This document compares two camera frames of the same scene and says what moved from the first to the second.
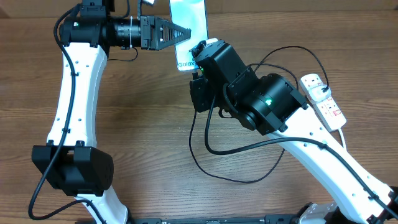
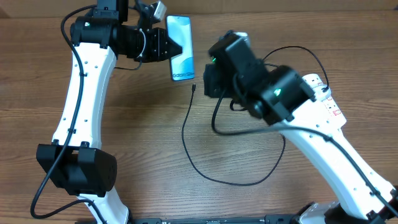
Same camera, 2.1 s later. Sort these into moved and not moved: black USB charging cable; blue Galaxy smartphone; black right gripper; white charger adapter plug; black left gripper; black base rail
Moved: black USB charging cable; blue Galaxy smartphone; black left gripper; black right gripper
Not moved: white charger adapter plug; black base rail
